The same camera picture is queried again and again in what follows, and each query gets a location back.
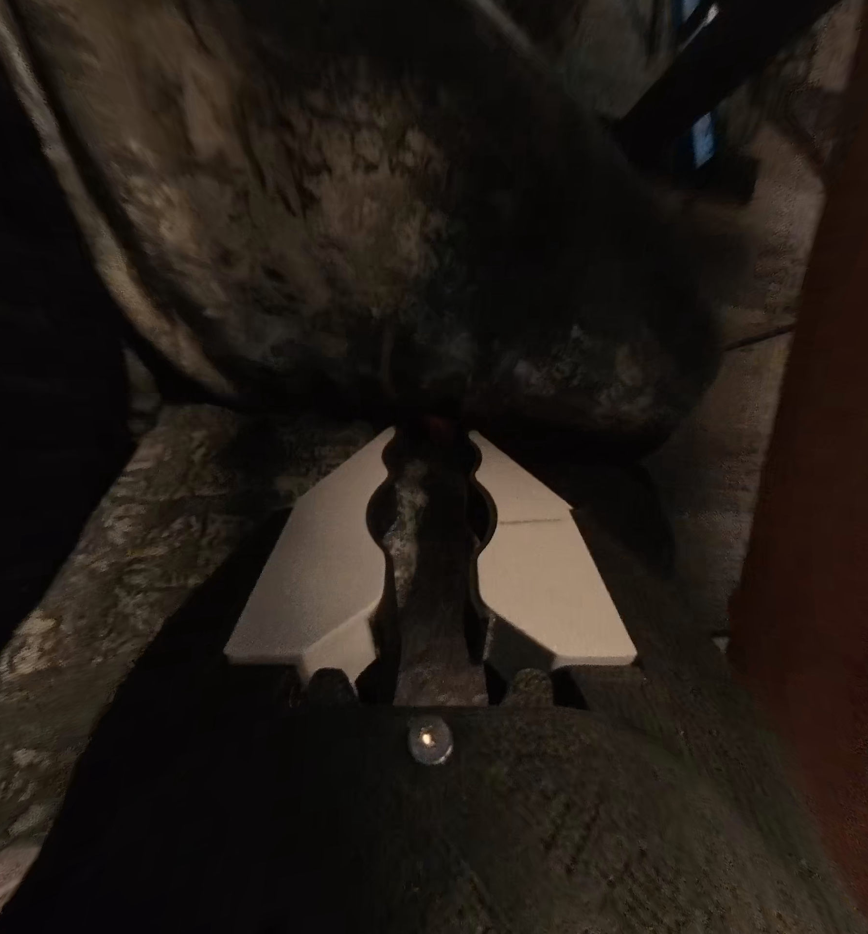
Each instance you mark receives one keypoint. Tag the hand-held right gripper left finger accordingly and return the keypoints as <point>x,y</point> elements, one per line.
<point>310,584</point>

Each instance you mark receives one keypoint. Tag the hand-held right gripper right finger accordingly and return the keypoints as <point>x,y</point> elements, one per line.
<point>550,584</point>

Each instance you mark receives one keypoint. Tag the reddish brown panel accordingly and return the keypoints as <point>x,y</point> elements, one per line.
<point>827,438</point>

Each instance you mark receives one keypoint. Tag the mottled grey cloth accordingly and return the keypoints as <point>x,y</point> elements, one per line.
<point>295,219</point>

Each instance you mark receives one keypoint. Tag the dark slanted bar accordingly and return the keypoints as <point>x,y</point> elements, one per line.
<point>696,66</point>

